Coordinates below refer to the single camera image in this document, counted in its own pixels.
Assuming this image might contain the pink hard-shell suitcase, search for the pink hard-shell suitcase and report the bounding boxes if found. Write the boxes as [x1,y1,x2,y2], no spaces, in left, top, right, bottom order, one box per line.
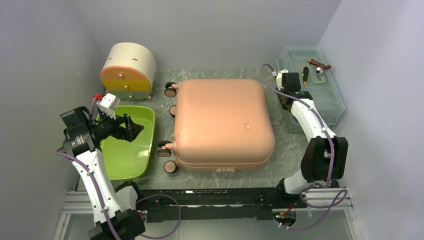
[157,79,276,174]

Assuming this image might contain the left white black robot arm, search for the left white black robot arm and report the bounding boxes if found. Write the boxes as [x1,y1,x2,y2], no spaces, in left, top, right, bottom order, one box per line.
[56,106,146,240]

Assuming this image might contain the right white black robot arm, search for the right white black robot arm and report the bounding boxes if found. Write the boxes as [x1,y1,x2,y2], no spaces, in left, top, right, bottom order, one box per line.
[275,70,349,208]

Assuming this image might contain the black yellow screwdriver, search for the black yellow screwdriver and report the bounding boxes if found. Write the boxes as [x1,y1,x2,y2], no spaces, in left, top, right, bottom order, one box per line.
[301,66,309,85]

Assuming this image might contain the green plastic tray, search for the green plastic tray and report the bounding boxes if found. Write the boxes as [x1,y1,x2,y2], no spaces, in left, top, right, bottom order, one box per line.
[100,105,156,180]

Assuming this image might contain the clear plastic storage box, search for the clear plastic storage box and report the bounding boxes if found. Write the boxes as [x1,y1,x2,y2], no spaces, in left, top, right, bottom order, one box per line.
[276,46,345,127]

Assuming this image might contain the cream cylindrical drawer cabinet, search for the cream cylindrical drawer cabinet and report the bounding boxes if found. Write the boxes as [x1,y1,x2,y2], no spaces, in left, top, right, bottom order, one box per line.
[100,42,157,101]

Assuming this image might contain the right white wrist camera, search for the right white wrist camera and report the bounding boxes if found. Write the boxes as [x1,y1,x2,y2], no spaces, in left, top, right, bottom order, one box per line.
[275,69,289,90]

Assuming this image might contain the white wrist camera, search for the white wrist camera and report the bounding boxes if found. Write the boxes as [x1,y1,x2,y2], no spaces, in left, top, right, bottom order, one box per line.
[96,93,121,119]
[275,69,289,90]

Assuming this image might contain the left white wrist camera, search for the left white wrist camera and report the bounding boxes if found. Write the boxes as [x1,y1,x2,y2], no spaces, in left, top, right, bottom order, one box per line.
[96,93,121,119]

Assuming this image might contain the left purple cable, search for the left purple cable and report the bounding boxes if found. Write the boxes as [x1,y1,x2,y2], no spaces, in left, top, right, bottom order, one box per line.
[54,96,183,240]

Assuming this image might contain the purple cable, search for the purple cable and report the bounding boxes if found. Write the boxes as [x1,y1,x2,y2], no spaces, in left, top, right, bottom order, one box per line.
[260,63,348,232]
[54,96,183,240]

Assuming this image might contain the brown handled metal tool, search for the brown handled metal tool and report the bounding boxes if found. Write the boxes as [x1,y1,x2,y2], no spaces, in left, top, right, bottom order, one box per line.
[307,58,332,75]

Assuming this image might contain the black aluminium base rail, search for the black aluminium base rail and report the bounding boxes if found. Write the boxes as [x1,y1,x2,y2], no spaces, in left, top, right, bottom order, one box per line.
[61,187,354,223]

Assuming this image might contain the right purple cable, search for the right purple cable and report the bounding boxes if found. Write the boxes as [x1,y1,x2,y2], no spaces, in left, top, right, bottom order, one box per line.
[260,63,348,232]

